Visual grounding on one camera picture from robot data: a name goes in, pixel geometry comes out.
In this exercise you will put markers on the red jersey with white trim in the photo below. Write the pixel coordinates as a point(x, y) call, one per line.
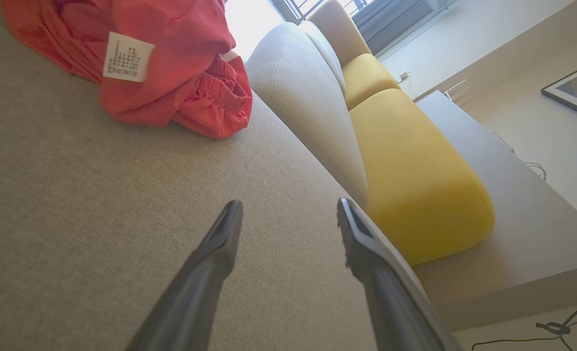
point(171, 34)

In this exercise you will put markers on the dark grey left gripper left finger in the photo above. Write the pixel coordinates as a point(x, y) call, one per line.
point(205, 273)

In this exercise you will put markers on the small yellow sofa cushion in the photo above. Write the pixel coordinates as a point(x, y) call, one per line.
point(366, 78)

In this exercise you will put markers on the dark window railing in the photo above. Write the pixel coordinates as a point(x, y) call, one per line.
point(298, 7)

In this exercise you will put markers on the grey sofa cushion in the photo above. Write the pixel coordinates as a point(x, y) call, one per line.
point(298, 97)

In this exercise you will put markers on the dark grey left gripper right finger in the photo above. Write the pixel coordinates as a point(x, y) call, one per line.
point(381, 292)

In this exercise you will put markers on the beige sofa cushion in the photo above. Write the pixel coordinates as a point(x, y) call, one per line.
point(339, 29)

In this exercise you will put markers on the grey fabric sofa seat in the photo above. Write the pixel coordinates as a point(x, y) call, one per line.
point(74, 219)

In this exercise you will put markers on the grey window curtain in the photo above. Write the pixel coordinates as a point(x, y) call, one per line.
point(391, 22)

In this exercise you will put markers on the large yellow sofa cushion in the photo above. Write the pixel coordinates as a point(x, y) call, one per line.
point(415, 185)

